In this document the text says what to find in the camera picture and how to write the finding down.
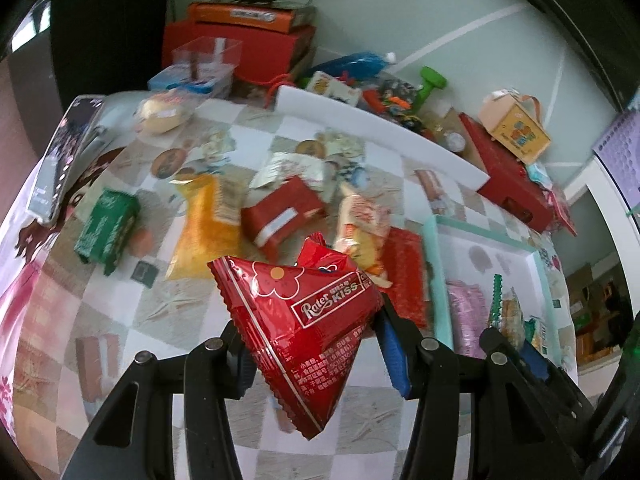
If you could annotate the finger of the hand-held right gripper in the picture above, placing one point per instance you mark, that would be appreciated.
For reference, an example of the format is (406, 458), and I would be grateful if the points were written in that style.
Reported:
(532, 361)

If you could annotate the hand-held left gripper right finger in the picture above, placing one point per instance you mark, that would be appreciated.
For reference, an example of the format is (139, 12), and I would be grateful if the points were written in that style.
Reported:
(395, 360)

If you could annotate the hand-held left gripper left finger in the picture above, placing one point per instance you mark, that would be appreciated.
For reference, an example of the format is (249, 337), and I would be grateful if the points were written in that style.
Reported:
(245, 371)

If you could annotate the red triangular snack packet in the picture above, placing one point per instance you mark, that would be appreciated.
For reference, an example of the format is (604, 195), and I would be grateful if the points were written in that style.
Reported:
(305, 340)

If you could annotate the white box with teal rim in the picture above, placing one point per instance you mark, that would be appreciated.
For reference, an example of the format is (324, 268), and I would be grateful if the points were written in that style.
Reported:
(480, 250)

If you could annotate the orange printed snack packet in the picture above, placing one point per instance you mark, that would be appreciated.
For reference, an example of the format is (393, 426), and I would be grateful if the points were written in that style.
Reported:
(362, 225)

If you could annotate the yellow snack packet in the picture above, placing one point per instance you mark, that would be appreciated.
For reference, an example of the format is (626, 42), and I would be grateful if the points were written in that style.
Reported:
(205, 230)

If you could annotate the red and white snack packet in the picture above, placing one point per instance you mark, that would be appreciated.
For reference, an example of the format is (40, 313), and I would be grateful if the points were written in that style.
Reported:
(282, 210)

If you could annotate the clear steamed cake packet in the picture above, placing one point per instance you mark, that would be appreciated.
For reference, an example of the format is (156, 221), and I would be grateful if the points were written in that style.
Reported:
(160, 112)

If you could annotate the cracker packet with green edge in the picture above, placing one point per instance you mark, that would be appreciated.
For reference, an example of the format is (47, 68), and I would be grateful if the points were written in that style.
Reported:
(510, 315)

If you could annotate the pink snack packet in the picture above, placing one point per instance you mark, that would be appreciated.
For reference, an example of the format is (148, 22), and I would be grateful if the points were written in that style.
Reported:
(467, 315)

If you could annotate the cardboard boxes under shelf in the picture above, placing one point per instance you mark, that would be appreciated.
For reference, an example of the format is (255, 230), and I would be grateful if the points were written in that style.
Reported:
(595, 310)

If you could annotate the red patterned foil packet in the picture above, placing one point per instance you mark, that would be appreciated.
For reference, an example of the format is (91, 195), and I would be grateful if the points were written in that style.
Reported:
(405, 275)

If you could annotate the red printed pouch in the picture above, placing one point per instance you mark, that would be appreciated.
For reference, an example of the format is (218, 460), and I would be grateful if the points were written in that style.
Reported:
(562, 210)

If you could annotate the large red gift box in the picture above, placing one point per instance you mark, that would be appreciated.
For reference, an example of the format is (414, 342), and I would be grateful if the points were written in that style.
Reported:
(510, 185)

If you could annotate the white shelf unit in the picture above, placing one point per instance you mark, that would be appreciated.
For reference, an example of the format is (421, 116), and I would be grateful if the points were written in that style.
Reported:
(607, 200)

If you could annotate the light blue face mask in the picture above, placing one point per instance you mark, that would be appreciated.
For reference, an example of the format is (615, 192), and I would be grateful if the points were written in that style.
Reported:
(537, 175)

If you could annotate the silver snack packet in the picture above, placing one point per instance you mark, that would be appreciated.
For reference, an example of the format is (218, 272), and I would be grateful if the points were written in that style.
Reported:
(285, 170)

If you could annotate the purple perforated basket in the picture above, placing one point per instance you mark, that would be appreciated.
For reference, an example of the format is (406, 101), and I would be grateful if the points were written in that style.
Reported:
(620, 155)

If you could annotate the white foam board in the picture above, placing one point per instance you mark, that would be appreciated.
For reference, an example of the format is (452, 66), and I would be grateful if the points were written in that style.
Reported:
(380, 125)

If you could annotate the pile of small toys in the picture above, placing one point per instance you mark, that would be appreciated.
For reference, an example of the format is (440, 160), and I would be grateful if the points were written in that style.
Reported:
(395, 105)

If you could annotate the dark glossy booklet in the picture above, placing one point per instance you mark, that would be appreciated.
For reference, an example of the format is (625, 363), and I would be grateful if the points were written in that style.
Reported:
(65, 160)

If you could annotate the yellow printed card box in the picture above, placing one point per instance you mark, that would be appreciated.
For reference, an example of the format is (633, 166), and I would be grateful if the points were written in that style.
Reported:
(332, 87)

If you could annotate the green dumbbell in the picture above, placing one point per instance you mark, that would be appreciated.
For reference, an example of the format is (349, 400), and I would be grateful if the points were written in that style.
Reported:
(430, 82)

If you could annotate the blue lidded container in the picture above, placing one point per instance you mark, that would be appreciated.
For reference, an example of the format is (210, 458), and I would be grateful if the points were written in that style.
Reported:
(200, 82)

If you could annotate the blue bottle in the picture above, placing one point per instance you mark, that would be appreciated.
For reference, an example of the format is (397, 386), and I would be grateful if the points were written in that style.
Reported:
(350, 64)

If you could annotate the clear plastic container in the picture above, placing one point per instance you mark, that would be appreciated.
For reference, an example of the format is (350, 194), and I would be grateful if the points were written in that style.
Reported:
(207, 57)

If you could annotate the red cardboard box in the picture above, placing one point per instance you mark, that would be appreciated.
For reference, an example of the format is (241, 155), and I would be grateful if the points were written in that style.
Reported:
(270, 47)

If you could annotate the orange flat box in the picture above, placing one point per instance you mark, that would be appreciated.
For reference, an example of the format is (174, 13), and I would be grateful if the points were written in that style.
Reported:
(240, 15)

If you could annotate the dark furniture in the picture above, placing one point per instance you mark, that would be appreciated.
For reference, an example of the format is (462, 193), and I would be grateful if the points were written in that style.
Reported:
(110, 20)

